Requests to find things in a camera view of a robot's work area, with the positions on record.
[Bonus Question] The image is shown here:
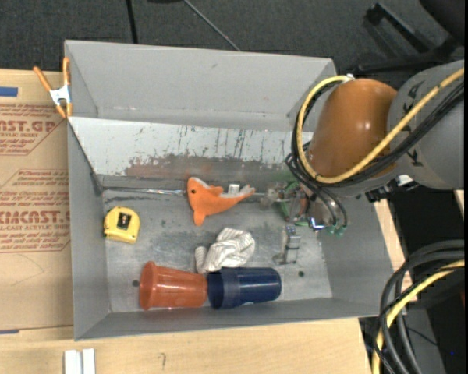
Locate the clear glass thing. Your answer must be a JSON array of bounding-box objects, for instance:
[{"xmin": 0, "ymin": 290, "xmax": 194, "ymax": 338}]
[{"xmin": 261, "ymin": 187, "xmax": 282, "ymax": 210}]

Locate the yellow tape measure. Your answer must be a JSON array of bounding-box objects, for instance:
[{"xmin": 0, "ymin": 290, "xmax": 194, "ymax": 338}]
[{"xmin": 103, "ymin": 206, "xmax": 141, "ymax": 245}]

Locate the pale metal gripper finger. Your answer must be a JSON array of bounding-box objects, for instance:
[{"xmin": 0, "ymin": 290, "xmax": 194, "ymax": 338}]
[
  {"xmin": 285, "ymin": 225, "xmax": 303, "ymax": 265},
  {"xmin": 273, "ymin": 230, "xmax": 289, "ymax": 266}
]

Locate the orange toy fish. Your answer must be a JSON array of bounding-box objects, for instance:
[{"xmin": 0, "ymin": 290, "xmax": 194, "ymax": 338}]
[{"xmin": 186, "ymin": 176, "xmax": 257, "ymax": 227}]

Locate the white cloth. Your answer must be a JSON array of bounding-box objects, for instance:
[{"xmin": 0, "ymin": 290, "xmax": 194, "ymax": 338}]
[{"xmin": 194, "ymin": 227, "xmax": 257, "ymax": 275}]

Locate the brown cardboard board red print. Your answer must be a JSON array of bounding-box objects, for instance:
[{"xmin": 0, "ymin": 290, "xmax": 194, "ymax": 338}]
[{"xmin": 0, "ymin": 67, "xmax": 76, "ymax": 337}]

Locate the dark blue plastic cup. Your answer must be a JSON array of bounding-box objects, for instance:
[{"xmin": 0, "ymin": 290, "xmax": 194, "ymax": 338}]
[{"xmin": 206, "ymin": 266, "xmax": 282, "ymax": 310}]

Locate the orange plastic cup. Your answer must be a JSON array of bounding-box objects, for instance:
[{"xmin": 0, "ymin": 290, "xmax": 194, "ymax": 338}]
[{"xmin": 138, "ymin": 260, "xmax": 209, "ymax": 312}]

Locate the grey metal bin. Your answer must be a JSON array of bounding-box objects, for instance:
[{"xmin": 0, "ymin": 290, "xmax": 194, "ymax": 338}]
[{"xmin": 63, "ymin": 40, "xmax": 395, "ymax": 341}]

